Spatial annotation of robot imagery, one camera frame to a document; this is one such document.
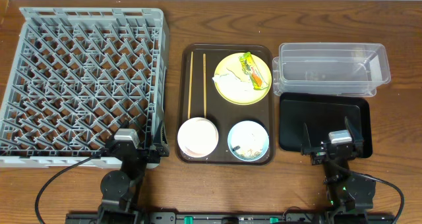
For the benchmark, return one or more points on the wooden chopstick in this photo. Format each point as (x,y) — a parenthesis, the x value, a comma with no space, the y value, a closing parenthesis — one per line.
(190,86)
(204,84)

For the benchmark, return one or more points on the pink white bowl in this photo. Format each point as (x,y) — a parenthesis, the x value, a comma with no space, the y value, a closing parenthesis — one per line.
(197,137)

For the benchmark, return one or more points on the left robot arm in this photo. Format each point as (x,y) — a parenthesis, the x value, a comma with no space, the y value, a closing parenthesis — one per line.
(121,188)

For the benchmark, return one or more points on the dark brown serving tray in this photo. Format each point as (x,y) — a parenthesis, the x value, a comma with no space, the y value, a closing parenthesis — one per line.
(220,112)

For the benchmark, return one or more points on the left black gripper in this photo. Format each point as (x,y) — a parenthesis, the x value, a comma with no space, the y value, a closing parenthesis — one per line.
(145,153)

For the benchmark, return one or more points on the food scraps rice pile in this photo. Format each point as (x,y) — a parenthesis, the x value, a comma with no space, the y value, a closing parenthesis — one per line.
(247,146)

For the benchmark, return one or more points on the black waste tray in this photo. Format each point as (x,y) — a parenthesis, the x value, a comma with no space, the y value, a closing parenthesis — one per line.
(322,114)

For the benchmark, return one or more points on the yellow round plate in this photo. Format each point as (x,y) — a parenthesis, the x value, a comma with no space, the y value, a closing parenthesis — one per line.
(242,78)

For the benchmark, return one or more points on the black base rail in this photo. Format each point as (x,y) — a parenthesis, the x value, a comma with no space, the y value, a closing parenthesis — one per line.
(196,218)

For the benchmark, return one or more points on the green orange snack wrapper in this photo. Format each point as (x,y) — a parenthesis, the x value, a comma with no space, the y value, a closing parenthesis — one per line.
(250,68)

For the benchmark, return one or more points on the clear plastic bin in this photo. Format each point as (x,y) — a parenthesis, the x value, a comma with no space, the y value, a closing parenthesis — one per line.
(336,69)

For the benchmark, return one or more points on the white tissue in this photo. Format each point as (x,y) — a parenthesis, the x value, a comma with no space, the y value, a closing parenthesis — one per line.
(229,84)

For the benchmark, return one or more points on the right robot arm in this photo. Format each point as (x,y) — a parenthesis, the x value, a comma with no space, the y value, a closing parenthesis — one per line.
(351,194)

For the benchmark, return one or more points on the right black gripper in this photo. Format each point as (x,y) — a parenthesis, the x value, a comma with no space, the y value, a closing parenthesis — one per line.
(318,153)

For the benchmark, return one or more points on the grey plastic dish rack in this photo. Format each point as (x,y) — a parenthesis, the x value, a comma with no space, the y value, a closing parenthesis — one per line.
(78,74)

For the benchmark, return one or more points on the light blue bowl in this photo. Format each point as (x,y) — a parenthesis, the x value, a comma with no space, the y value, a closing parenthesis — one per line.
(245,127)

